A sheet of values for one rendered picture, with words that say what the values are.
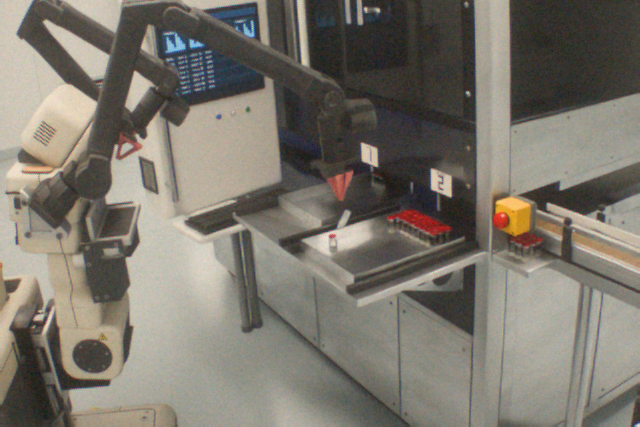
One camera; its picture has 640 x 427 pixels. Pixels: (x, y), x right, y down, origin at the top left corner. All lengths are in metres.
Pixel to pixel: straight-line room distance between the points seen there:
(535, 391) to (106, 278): 1.31
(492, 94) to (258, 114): 1.07
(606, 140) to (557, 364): 0.71
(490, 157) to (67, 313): 1.11
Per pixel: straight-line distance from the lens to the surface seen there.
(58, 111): 1.63
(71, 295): 1.79
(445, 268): 1.75
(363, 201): 2.17
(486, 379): 2.03
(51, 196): 1.52
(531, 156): 1.84
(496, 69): 1.69
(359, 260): 1.79
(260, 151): 2.54
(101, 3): 6.93
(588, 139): 2.01
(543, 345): 2.17
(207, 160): 2.43
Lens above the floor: 1.67
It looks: 20 degrees down
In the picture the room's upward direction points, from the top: 4 degrees counter-clockwise
